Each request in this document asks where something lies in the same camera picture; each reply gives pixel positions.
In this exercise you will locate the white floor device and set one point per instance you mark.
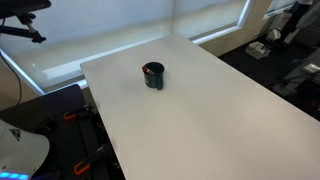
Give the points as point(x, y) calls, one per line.
point(256, 49)

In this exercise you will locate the grey chair base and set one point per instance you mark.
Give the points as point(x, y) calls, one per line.
point(301, 71)

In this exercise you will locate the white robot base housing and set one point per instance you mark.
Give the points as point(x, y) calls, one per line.
point(20, 150)

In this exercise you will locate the orange black bar clamp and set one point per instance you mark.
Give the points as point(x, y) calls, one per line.
point(77, 113)
point(90, 160)

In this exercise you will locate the red marker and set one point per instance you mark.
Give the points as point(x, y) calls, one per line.
point(146, 70)

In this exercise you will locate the black and white robot stand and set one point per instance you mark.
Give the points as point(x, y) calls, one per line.
point(295, 20)

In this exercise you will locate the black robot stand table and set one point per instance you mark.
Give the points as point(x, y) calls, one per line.
point(43, 106)

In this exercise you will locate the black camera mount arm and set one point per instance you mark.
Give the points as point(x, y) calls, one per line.
point(20, 6)

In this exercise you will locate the dark green mug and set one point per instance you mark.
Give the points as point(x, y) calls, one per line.
point(153, 81)

